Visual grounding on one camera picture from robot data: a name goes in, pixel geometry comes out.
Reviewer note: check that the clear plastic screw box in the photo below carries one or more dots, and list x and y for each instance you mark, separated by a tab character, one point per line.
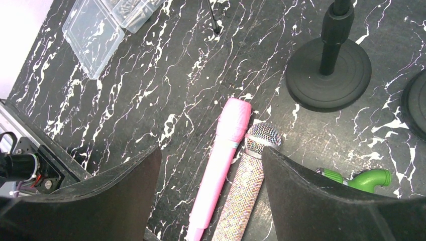
94	29

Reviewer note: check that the pink microphone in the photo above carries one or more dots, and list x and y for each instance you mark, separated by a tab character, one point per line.
232	126

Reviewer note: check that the green plastic tool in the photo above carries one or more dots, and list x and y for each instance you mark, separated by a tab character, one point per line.
365	181

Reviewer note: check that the black round-base shock-mount stand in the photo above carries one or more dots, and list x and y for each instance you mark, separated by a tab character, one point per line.
331	72

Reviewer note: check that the black round-base clip stand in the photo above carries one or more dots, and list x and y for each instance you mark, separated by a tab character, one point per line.
412	105

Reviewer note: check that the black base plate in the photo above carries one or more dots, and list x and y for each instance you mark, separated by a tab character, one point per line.
12	120

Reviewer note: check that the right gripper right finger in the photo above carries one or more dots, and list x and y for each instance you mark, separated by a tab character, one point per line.
306	205

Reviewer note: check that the rhinestone glitter microphone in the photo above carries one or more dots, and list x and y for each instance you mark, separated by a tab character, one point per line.
247	182

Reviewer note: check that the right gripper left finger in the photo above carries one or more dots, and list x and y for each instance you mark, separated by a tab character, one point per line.
113	205

